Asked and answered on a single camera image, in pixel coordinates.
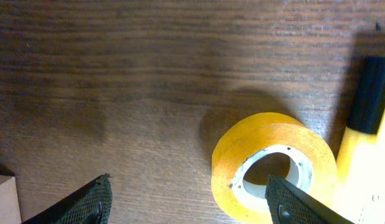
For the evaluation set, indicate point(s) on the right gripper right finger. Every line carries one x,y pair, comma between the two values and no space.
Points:
290,205

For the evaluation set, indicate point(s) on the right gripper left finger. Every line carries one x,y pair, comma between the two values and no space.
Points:
91,204

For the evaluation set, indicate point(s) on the yellow tape roll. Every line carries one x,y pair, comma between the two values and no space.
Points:
311,167

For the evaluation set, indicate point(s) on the yellow highlighter marker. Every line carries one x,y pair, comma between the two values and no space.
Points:
360,194

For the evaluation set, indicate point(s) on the cardboard box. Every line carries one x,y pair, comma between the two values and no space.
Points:
9,203

